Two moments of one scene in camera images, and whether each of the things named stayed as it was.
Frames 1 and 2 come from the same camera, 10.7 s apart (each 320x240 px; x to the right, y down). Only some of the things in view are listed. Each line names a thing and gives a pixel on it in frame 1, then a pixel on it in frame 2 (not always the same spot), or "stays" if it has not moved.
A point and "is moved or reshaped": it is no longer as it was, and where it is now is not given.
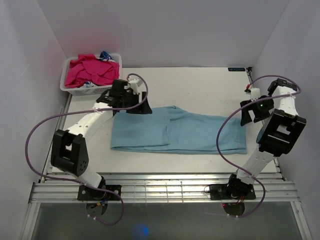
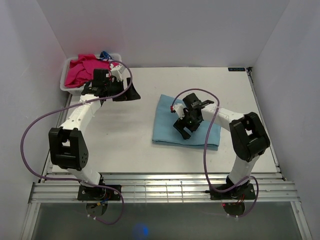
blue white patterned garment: (105, 56) stays
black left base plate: (88, 194) stays
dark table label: (236, 69) stays
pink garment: (87, 68) stays
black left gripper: (144, 108) -> (130, 95)
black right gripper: (245, 117) -> (180, 124)
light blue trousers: (170, 130) is moved or reshaped
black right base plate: (221, 192) stays
